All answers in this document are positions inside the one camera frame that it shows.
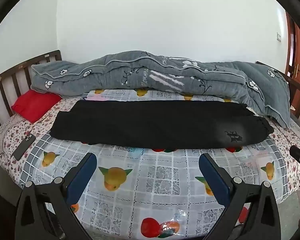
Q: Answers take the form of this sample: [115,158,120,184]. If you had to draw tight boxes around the floral bed sheet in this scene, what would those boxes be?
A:
[0,97,300,193]

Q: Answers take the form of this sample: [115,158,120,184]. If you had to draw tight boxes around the dark wooden footboard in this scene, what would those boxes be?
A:
[255,61,300,128]

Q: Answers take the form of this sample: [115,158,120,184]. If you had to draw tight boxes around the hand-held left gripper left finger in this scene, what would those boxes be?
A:
[15,152,98,240]

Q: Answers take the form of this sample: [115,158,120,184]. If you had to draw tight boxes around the grey floral quilt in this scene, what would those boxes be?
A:
[30,51,292,129]

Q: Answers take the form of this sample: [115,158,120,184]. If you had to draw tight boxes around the dark smartphone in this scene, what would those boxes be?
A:
[12,134,36,161]

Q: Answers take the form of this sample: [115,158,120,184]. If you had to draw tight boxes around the brown wooden door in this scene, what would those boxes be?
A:
[285,11,300,85]

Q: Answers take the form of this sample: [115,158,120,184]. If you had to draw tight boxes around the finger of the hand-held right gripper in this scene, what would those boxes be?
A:
[289,141,300,178]

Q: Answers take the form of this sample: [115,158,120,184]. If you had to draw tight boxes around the fruit print bed cover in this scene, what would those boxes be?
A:
[19,89,285,239]

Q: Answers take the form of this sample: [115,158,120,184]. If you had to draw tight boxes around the red pillow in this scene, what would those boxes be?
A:
[11,90,62,124]

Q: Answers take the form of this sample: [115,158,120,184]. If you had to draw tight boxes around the dark wooden headboard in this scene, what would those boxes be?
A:
[0,50,63,140]

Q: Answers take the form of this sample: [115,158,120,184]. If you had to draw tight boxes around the black pants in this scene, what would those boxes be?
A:
[49,99,274,149]

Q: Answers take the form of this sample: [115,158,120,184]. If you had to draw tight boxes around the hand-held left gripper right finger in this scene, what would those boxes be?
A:
[199,153,282,240]

